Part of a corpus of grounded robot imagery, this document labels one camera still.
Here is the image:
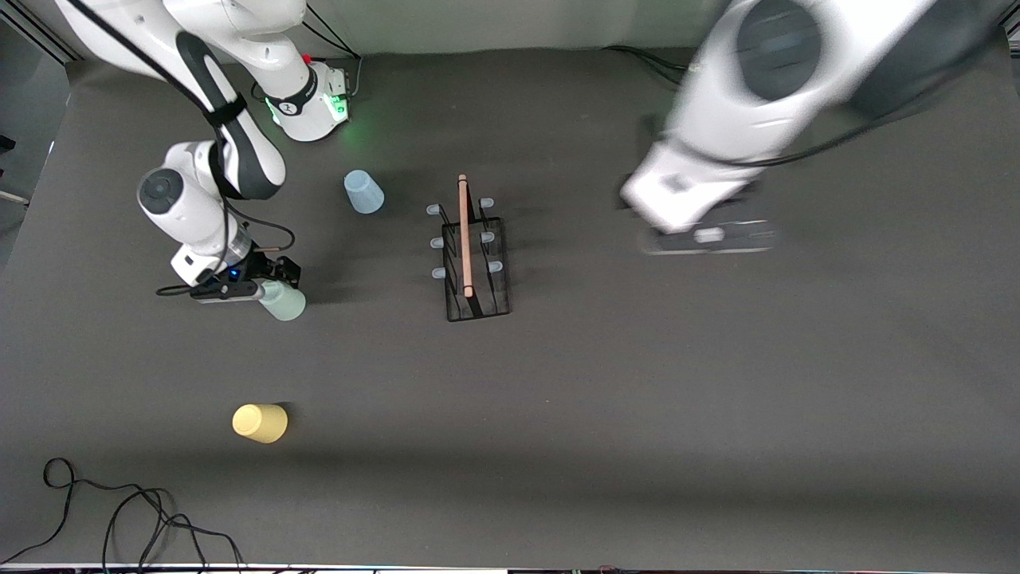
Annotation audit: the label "pale green plastic cup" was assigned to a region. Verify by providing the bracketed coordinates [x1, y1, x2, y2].
[259, 281, 307, 322]

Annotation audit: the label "yellow plastic cup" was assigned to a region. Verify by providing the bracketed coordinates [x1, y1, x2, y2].
[232, 403, 289, 445]

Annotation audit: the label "black wire cup holder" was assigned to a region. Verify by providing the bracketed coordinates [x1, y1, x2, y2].
[426, 174, 512, 323]

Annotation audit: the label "light blue plastic cup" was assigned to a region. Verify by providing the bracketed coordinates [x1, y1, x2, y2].
[343, 170, 386, 215]

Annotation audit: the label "dark grey table mat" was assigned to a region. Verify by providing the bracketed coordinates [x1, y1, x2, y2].
[0, 32, 1020, 568]

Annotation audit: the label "black left base cables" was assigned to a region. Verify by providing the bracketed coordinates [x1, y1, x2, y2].
[602, 45, 690, 87]

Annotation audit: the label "black base cables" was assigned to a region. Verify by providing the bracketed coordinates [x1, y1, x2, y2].
[602, 45, 690, 87]
[301, 4, 364, 103]

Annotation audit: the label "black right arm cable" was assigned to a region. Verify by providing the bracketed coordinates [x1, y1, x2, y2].
[68, 0, 297, 297]

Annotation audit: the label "black right base cables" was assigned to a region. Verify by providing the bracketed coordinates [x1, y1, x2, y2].
[301, 4, 364, 103]

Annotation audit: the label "black loose cable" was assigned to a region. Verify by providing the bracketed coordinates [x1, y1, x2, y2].
[0, 457, 244, 574]

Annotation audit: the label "aluminium frame rail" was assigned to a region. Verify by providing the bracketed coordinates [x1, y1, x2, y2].
[0, 0, 82, 65]

